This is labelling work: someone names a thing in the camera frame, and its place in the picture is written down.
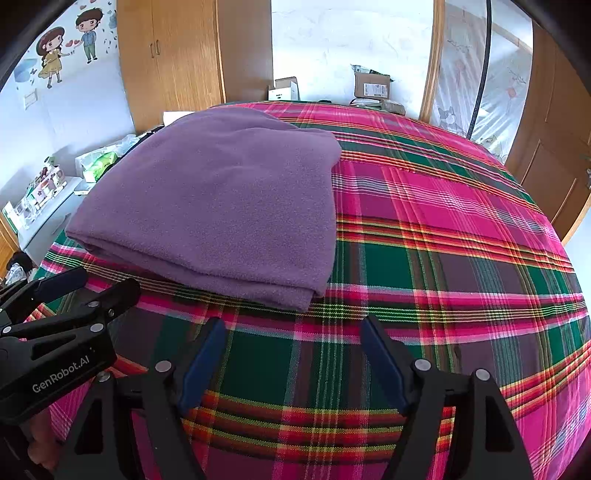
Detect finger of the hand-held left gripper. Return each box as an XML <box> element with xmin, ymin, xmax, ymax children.
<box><xmin>0</xmin><ymin>278</ymin><xmax>141</xmax><ymax>343</ymax></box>
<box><xmin>0</xmin><ymin>267</ymin><xmax>89</xmax><ymax>324</ymax></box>

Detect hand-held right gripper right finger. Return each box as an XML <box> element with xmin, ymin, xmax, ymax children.
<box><xmin>360</xmin><ymin>315</ymin><xmax>536</xmax><ymax>480</ymax></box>

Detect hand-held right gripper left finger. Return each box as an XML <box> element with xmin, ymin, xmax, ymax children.
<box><xmin>54</xmin><ymin>318</ymin><xmax>227</xmax><ymax>480</ymax></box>

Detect purple fleece garment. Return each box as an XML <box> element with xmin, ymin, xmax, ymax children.
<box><xmin>65</xmin><ymin>107</ymin><xmax>343</xmax><ymax>312</ymax></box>

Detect person's left hand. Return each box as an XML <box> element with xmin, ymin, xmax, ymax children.
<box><xmin>28</xmin><ymin>408</ymin><xmax>61</xmax><ymax>472</ymax></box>

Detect white nightstand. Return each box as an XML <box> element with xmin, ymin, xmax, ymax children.
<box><xmin>16</xmin><ymin>178</ymin><xmax>90</xmax><ymax>266</ymax></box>

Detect brown wooden panel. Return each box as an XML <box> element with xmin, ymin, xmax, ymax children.
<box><xmin>0</xmin><ymin>217</ymin><xmax>19</xmax><ymax>273</ymax></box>

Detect miniature house models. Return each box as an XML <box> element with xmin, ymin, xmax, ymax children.
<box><xmin>2</xmin><ymin>157</ymin><xmax>70</xmax><ymax>232</ymax></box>

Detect plaid bed sheet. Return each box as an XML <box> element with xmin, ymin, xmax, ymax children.
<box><xmin>23</xmin><ymin>100</ymin><xmax>591</xmax><ymax>480</ymax></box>

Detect white green plastic bag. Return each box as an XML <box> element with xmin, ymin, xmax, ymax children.
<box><xmin>75</xmin><ymin>135</ymin><xmax>139</xmax><ymax>183</ymax></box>

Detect wooden wardrobe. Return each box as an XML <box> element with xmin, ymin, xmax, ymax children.
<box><xmin>116</xmin><ymin>0</ymin><xmax>274</xmax><ymax>134</ymax></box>

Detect stack of flat packages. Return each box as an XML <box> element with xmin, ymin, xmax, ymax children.
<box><xmin>348</xmin><ymin>97</ymin><xmax>407</xmax><ymax>116</ymax></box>

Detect wooden door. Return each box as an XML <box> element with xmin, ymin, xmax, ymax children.
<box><xmin>505</xmin><ymin>21</ymin><xmax>591</xmax><ymax>245</ymax></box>

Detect brown cardboard box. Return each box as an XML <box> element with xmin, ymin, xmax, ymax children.
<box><xmin>351</xmin><ymin>65</ymin><xmax>393</xmax><ymax>100</ymax></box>

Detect small white box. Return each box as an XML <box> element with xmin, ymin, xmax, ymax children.
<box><xmin>267</xmin><ymin>77</ymin><xmax>301</xmax><ymax>102</ymax></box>

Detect clear printed door curtain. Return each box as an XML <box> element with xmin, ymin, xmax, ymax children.
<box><xmin>434</xmin><ymin>0</ymin><xmax>534</xmax><ymax>160</ymax></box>

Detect cartoon couple wall sticker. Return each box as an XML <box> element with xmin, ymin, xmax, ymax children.
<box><xmin>14</xmin><ymin>0</ymin><xmax>118</xmax><ymax>89</ymax></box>

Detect wooden door frame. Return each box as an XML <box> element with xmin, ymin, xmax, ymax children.
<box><xmin>419</xmin><ymin>0</ymin><xmax>446</xmax><ymax>123</ymax></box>

